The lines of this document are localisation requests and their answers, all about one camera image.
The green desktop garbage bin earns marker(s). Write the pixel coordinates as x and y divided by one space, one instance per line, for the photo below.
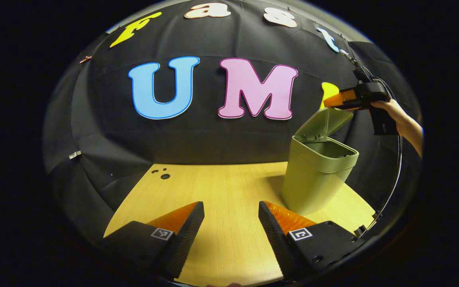
313 175

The black backdrop cloth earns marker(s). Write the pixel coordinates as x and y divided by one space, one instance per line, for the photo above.
213 139

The wooden desktop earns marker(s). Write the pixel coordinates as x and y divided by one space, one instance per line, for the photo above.
221 191

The small white cloth clip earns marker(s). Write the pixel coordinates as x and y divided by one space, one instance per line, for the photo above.
75 154

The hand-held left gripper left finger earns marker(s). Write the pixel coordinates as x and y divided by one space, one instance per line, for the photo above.
183 239

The copper cloth clip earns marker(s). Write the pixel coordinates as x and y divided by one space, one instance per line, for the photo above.
85 59

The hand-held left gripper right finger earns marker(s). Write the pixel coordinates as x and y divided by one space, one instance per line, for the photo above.
279 243

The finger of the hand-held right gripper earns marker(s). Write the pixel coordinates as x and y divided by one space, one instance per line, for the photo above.
345 99

